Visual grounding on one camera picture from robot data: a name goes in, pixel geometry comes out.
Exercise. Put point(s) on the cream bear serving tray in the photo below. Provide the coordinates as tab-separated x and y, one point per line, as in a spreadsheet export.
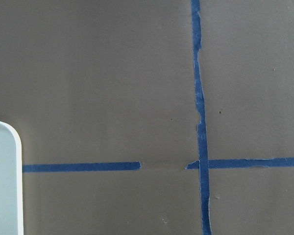
11	182

